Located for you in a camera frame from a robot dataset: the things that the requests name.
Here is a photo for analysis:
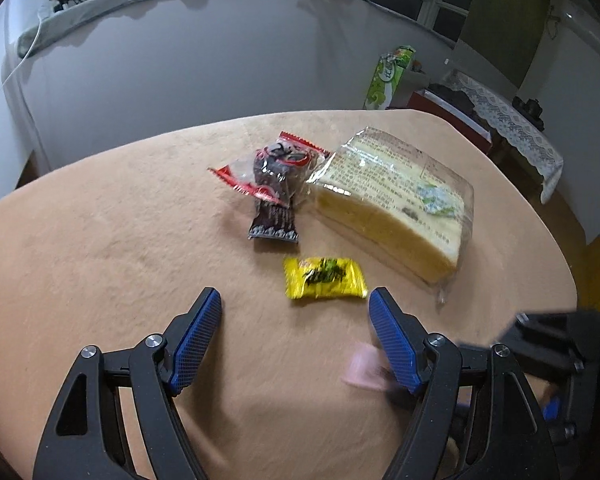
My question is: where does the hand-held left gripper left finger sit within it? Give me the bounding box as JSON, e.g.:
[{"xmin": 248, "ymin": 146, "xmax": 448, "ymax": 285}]
[{"xmin": 32, "ymin": 287, "xmax": 224, "ymax": 480}]

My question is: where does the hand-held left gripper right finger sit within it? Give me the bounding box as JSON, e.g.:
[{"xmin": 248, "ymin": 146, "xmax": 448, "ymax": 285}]
[{"xmin": 368, "ymin": 287, "xmax": 561, "ymax": 480}]

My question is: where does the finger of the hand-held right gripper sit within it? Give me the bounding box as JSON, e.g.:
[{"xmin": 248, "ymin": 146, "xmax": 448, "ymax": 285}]
[{"xmin": 500, "ymin": 311, "xmax": 588, "ymax": 376}]

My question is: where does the pink snack packet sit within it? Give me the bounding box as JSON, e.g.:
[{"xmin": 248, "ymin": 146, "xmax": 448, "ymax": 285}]
[{"xmin": 342, "ymin": 342, "xmax": 397, "ymax": 392}]

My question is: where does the yellow candy packet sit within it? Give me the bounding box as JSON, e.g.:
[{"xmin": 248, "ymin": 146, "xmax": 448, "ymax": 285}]
[{"xmin": 283, "ymin": 256, "xmax": 369, "ymax": 301}]

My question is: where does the small black snack packet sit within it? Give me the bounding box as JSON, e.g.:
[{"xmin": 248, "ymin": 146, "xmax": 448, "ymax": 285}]
[{"xmin": 247, "ymin": 197, "xmax": 301, "ymax": 246}]

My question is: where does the clear packaged sliced bread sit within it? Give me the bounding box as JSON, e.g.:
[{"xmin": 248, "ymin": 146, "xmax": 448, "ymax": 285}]
[{"xmin": 305, "ymin": 127, "xmax": 476, "ymax": 307}]

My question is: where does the red clear dark snack packet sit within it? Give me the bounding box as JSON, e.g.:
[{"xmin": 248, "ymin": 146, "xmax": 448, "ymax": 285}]
[{"xmin": 207, "ymin": 131, "xmax": 331, "ymax": 208}]

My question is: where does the lace-covered side table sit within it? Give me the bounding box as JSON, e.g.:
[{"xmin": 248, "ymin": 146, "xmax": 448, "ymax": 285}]
[{"xmin": 440, "ymin": 70, "xmax": 565, "ymax": 205}]

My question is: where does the dark object on lace cloth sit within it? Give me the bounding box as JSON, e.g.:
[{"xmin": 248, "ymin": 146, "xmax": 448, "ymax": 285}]
[{"xmin": 512, "ymin": 96, "xmax": 546, "ymax": 128}]

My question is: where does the white appliance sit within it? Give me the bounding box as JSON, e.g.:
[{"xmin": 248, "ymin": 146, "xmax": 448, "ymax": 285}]
[{"xmin": 522, "ymin": 0, "xmax": 600, "ymax": 243}]

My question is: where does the red storage box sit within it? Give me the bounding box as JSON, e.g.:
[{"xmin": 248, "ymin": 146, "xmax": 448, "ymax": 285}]
[{"xmin": 407, "ymin": 87, "xmax": 496, "ymax": 156}]

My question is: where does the green printed carton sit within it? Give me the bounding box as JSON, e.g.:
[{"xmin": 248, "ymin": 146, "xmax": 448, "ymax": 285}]
[{"xmin": 364, "ymin": 46, "xmax": 417, "ymax": 111}]

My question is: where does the olive curtain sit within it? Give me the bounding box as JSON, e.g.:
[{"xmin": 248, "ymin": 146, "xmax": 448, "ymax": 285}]
[{"xmin": 460, "ymin": 0, "xmax": 553, "ymax": 86}]

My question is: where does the white framed window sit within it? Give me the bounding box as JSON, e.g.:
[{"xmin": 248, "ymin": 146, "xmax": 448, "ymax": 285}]
[{"xmin": 370, "ymin": 0, "xmax": 486, "ymax": 43}]

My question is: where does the white cable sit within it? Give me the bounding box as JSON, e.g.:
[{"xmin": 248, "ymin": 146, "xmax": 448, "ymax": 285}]
[{"xmin": 0, "ymin": 7, "xmax": 48, "ymax": 116}]

